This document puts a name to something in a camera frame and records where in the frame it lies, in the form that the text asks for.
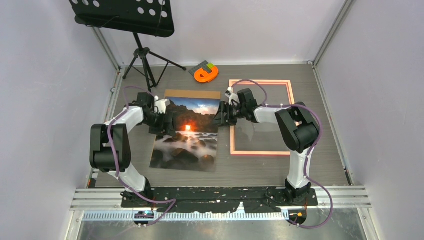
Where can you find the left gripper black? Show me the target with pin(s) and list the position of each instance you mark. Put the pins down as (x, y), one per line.
(168, 128)

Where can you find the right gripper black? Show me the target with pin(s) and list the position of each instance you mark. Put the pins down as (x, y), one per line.
(220, 118)

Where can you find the transparent acrylic sheet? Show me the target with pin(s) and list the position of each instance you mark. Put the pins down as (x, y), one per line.
(262, 137)

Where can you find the brown cardboard backing board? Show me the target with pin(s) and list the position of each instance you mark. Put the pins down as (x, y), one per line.
(194, 94)

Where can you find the pink wooden picture frame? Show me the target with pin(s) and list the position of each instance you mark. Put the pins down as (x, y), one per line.
(260, 83)

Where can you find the landscape sunset photo print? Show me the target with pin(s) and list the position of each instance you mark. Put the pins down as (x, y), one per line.
(195, 144)

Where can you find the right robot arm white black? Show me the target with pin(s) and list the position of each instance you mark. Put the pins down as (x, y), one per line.
(297, 125)

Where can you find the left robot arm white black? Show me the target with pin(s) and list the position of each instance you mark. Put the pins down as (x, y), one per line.
(110, 149)

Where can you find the orange tape dispenser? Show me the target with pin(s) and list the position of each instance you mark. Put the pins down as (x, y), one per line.
(202, 76)

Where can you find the grey lego plate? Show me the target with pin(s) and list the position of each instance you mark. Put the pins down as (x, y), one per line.
(201, 66)

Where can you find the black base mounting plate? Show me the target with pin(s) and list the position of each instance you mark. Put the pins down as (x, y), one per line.
(217, 200)

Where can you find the black music stand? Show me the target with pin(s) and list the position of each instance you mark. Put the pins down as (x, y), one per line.
(139, 17)

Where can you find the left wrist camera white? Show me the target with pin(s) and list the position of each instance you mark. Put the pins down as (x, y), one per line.
(160, 105)

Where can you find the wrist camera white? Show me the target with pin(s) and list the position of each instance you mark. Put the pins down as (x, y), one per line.
(160, 105)
(233, 98)

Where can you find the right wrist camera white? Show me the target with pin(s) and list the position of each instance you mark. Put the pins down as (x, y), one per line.
(233, 98)

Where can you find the aluminium rail front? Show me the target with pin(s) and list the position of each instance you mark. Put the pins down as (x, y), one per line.
(100, 204)

